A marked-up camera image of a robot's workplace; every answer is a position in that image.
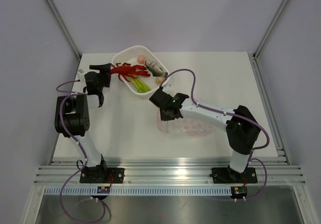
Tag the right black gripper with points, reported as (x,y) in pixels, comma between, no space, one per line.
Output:
(165,117)

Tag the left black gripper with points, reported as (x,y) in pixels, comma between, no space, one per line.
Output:
(104,73)

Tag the red toy lobster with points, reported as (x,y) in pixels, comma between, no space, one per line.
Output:
(126,70)

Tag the clear zip top bag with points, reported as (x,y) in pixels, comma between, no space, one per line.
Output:
(184,127)

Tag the white plastic basket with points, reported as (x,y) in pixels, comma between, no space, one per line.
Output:
(130,55)

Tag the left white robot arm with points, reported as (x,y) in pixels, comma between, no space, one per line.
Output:
(72,119)

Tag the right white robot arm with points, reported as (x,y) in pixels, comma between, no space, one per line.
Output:
(239,125)

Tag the green toy leek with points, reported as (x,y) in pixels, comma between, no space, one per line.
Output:
(140,86)

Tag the pink toy egg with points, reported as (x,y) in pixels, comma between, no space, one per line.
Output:
(141,58)

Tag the grey toy fish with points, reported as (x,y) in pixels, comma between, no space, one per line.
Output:
(155,69)

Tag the left small circuit board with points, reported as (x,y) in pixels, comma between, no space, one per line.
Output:
(103,189)

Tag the small circuit board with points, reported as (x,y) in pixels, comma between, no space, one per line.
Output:
(239,192)
(103,189)

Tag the right small circuit board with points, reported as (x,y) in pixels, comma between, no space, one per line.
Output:
(239,192)

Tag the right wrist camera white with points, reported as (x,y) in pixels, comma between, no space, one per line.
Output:
(169,89)

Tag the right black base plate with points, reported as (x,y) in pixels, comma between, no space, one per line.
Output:
(225,175)

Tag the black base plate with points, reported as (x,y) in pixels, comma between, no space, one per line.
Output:
(225,175)
(116,175)

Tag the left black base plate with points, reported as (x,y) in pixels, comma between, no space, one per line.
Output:
(116,175)

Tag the left aluminium frame post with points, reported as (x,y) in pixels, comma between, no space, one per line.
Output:
(53,8)

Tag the aluminium frame post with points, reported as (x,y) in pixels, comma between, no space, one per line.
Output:
(53,8)
(272,25)

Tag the aluminium mounting rail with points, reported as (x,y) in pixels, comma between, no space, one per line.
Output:
(174,171)

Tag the white slotted cable duct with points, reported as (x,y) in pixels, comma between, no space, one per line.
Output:
(142,191)

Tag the right aluminium frame post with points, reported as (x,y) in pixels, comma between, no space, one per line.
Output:
(272,25)

